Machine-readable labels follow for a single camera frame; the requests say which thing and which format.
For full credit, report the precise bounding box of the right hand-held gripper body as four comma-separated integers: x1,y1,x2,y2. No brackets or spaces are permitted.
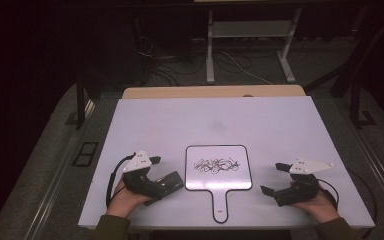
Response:
273,157,334,208

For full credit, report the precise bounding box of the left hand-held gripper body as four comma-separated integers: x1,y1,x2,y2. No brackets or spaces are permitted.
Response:
123,149,168,201

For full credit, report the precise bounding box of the black whiteboard eraser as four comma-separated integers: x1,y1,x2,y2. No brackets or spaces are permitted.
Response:
144,170,185,207

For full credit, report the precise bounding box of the small whiteboard with handle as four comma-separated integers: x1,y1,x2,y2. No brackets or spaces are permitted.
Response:
184,144,254,224

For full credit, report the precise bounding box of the person's left hand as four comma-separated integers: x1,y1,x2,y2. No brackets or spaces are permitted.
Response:
106,179,153,219

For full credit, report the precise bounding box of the person's right hand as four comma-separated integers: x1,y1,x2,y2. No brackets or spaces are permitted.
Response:
289,179,341,224

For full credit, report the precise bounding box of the black metal stand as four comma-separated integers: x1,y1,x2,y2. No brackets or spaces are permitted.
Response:
304,6,384,130

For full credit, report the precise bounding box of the white metal stand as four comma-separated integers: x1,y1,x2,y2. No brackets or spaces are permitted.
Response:
205,8,303,85

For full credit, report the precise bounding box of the right gripper thin black cable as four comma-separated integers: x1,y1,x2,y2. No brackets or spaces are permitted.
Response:
316,178,340,209

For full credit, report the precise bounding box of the thick black cable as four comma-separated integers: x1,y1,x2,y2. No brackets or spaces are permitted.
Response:
346,169,379,239

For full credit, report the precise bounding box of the bundle of black floor cables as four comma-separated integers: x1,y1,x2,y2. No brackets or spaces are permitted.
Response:
134,16,211,88

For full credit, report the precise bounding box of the white floor cable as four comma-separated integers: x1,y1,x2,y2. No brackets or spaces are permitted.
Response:
219,49,274,86

